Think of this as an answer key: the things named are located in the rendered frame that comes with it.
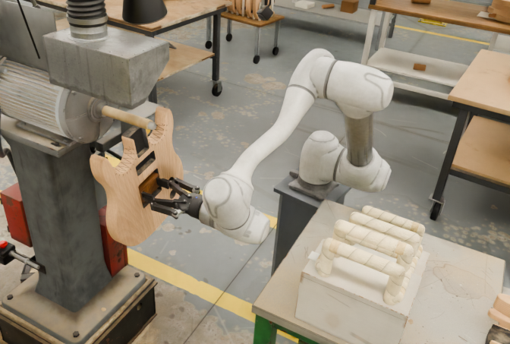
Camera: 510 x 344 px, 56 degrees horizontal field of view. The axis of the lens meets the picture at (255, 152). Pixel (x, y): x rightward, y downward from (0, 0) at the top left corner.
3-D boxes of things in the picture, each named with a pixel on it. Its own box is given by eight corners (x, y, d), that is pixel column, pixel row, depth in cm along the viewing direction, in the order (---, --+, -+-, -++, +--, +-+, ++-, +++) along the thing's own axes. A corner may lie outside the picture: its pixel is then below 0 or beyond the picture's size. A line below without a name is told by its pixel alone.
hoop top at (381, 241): (331, 231, 123) (333, 221, 122) (336, 225, 126) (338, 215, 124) (410, 262, 116) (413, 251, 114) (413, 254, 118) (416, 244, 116)
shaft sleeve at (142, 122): (104, 117, 158) (100, 111, 155) (110, 109, 159) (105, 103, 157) (149, 131, 152) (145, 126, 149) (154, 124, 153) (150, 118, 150)
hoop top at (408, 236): (347, 222, 140) (349, 213, 138) (351, 216, 142) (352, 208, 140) (417, 248, 132) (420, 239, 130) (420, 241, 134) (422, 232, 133)
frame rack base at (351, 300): (293, 319, 130) (300, 272, 121) (313, 282, 142) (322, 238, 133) (393, 364, 120) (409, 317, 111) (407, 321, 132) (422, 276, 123)
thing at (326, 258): (316, 274, 121) (320, 245, 116) (320, 266, 123) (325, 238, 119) (327, 279, 120) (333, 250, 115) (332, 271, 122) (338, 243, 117)
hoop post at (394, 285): (381, 301, 115) (389, 272, 110) (384, 293, 117) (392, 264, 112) (395, 307, 113) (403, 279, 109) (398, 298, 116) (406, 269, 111)
